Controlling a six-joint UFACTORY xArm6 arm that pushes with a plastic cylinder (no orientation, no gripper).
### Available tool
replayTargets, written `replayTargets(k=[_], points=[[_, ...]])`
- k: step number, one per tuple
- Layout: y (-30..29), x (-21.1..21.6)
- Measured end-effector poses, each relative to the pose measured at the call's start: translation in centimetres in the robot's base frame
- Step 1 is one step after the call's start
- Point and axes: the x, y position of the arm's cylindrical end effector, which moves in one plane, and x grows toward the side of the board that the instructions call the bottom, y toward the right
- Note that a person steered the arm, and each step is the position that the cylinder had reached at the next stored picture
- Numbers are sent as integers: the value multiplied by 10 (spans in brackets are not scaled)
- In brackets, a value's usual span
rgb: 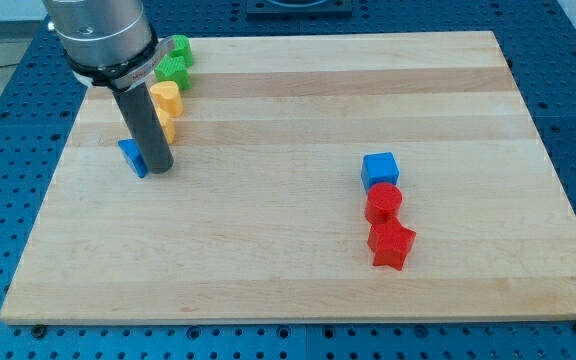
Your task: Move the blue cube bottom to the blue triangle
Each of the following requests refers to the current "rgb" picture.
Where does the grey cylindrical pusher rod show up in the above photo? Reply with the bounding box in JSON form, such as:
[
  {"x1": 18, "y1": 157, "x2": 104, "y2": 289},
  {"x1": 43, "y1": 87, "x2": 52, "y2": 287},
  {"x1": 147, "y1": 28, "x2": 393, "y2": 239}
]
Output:
[{"x1": 112, "y1": 83, "x2": 174, "y2": 174}]

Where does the blue cube block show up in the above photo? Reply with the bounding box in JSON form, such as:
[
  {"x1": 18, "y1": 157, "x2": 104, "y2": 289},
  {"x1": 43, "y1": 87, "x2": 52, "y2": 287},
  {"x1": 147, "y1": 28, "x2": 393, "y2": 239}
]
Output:
[{"x1": 361, "y1": 152, "x2": 400, "y2": 192}]

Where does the red cylinder block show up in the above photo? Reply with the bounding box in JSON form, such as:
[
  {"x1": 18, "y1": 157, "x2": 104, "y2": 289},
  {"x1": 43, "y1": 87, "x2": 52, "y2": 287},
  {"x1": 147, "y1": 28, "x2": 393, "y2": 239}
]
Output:
[{"x1": 364, "y1": 182, "x2": 403, "y2": 225}]

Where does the blue triangle block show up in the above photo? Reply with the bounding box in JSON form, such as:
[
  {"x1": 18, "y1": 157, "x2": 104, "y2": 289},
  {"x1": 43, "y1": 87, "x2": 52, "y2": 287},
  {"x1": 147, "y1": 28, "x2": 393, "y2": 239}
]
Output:
[{"x1": 117, "y1": 139, "x2": 148, "y2": 178}]

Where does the yellow block behind rod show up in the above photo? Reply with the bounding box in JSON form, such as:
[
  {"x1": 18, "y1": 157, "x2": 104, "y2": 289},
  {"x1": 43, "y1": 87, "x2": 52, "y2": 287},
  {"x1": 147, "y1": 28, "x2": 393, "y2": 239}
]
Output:
[{"x1": 156, "y1": 107, "x2": 176, "y2": 145}]

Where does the green block at back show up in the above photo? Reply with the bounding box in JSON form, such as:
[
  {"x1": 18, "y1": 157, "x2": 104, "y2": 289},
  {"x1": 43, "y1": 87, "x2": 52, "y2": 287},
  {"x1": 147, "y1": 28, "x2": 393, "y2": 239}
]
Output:
[{"x1": 169, "y1": 35, "x2": 194, "y2": 67}]

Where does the wooden board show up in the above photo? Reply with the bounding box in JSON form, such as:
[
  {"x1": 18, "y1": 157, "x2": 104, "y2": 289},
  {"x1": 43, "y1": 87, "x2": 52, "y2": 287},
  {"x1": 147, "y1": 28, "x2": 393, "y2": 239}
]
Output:
[{"x1": 0, "y1": 31, "x2": 576, "y2": 325}]

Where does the red star block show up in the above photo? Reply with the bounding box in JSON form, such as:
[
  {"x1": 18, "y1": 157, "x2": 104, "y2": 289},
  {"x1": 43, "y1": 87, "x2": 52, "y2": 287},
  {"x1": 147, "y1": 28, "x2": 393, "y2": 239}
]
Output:
[{"x1": 367, "y1": 218, "x2": 417, "y2": 271}]

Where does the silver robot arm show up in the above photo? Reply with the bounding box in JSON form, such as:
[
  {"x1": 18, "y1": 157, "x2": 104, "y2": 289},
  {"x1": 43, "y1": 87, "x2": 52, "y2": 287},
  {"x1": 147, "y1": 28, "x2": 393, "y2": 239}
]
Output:
[{"x1": 43, "y1": 0, "x2": 175, "y2": 174}]

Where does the yellow heart block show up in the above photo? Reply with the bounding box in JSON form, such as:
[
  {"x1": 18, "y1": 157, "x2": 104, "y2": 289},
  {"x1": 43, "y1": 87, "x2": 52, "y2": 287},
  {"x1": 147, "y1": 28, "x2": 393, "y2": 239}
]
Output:
[{"x1": 150, "y1": 81, "x2": 184, "y2": 117}]

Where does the green star block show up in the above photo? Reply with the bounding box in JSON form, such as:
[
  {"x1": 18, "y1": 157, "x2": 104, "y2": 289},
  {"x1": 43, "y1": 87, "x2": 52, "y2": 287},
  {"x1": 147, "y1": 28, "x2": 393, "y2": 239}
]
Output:
[{"x1": 154, "y1": 55, "x2": 192, "y2": 90}]

